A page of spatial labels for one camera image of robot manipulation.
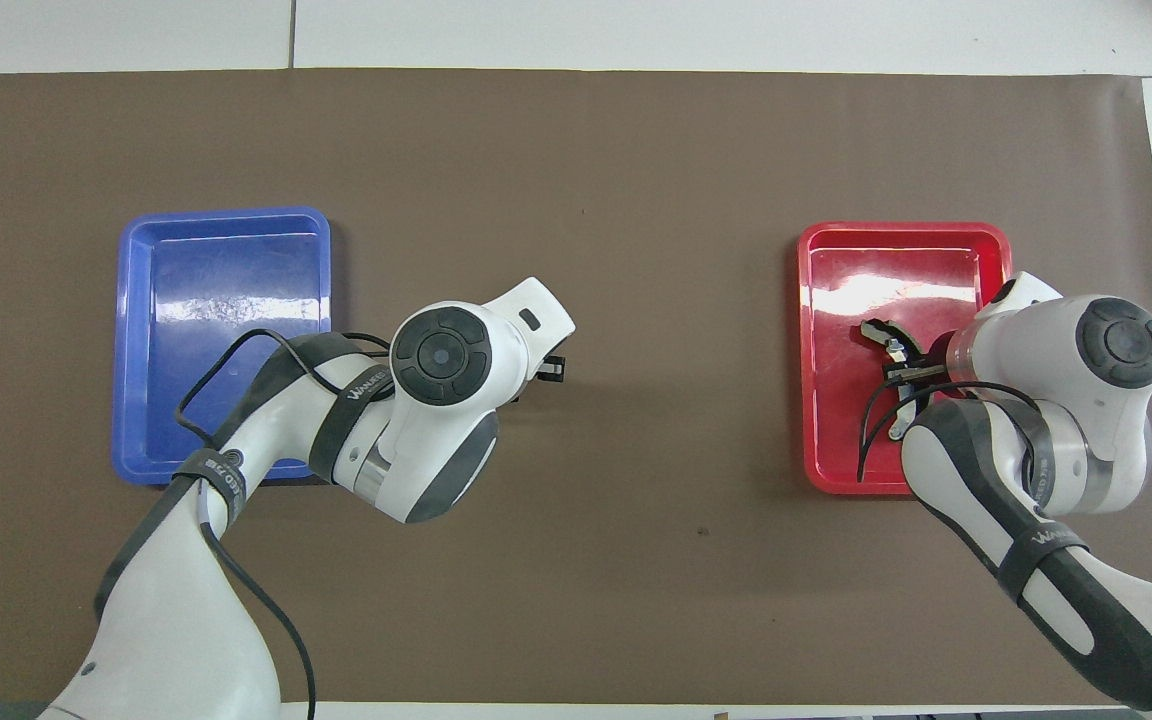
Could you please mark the blue plastic tray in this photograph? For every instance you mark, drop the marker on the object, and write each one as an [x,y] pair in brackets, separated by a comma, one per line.
[216,260]

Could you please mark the curved silver black brake shoe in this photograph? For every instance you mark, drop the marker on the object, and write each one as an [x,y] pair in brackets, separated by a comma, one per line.
[876,328]

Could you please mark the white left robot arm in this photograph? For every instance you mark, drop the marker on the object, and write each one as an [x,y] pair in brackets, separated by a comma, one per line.
[436,355]

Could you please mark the red plastic tray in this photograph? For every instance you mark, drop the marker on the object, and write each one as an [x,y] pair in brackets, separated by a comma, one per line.
[836,300]

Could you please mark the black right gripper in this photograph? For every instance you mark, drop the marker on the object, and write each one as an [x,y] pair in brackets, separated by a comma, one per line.
[938,365]

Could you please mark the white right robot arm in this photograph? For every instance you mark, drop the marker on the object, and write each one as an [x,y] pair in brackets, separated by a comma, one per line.
[1121,340]

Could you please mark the brown table mat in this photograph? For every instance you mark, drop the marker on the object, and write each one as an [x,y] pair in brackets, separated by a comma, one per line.
[636,560]

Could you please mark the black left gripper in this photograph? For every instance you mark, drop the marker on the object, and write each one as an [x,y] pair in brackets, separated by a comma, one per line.
[551,368]

